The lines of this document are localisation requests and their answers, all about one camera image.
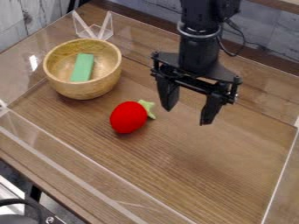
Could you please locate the red plush strawberry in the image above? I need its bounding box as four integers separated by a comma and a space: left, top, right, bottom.
110, 100, 155, 134

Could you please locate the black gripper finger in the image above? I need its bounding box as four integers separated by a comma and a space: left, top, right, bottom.
200, 94, 226, 125
156, 77, 180, 111

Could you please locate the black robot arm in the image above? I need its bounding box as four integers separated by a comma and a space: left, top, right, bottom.
151, 0, 242, 125

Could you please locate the black equipment under table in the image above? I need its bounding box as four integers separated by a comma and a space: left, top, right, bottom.
0, 185, 67, 224

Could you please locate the wooden bowl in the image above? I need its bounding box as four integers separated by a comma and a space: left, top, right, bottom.
43, 38, 122, 100

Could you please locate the clear acrylic stand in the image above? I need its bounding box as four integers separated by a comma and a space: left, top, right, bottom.
71, 11, 114, 40

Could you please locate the green rectangular block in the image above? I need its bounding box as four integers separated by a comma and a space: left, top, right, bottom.
70, 53, 95, 82

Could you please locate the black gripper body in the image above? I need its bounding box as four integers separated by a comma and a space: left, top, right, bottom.
151, 38, 242, 104

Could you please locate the clear acrylic tray wall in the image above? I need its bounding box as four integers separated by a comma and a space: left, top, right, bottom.
0, 101, 196, 224

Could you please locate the black cable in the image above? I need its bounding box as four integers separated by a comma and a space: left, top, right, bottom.
215, 17, 248, 58

